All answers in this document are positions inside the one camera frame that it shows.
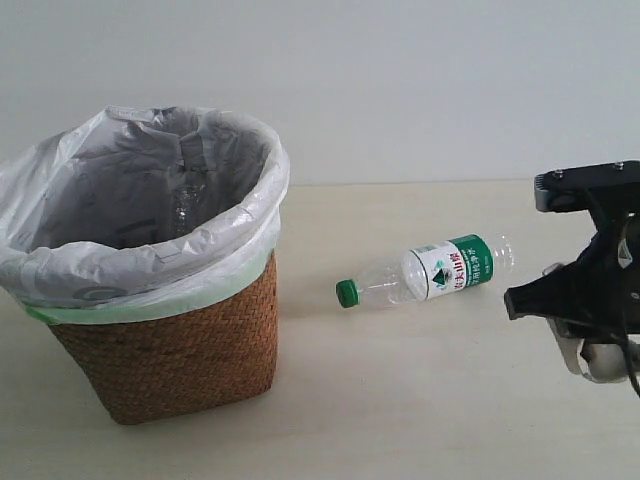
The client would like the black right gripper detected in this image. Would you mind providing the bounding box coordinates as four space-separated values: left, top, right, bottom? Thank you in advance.
503 160 639 333

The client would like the grey cardboard egg carton piece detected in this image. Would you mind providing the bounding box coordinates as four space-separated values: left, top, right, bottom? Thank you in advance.
547 318 628 384

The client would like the green label water bottle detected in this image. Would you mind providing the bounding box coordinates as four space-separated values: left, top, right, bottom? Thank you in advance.
335 233 515 309

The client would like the red label cola bottle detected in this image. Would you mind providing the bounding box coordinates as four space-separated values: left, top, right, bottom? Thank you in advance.
169 167 210 238

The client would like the woven wicker waste basket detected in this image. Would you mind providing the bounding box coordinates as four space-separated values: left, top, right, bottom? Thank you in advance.
50 256 278 425

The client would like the white plastic bin liner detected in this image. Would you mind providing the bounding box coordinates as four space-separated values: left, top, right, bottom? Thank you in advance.
1 107 290 324

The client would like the black cable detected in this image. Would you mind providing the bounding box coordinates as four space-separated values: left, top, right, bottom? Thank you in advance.
582 189 640 399

